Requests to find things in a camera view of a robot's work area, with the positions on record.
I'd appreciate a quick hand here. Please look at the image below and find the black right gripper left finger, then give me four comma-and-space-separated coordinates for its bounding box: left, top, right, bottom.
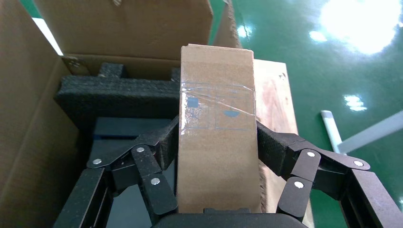
53, 114, 180, 228

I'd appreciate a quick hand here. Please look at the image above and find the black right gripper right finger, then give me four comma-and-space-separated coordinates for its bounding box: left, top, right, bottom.
256, 121, 403, 228

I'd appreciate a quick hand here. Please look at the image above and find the small brown cardboard box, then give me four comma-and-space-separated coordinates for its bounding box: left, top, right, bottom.
176, 44, 262, 215

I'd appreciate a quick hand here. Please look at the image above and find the big open cardboard box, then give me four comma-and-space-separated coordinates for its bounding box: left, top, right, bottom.
0, 0, 243, 228

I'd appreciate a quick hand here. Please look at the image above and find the white metal bar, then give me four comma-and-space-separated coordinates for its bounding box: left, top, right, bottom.
320, 110, 347, 155

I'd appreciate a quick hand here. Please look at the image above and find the black foam insert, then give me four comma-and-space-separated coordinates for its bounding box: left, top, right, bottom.
54, 62, 182, 133

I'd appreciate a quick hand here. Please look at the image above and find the grey metal bar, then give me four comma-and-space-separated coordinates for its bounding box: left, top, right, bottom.
338, 110, 403, 155

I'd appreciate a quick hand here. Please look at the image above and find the wooden board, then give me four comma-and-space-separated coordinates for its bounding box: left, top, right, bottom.
253, 59, 316, 228

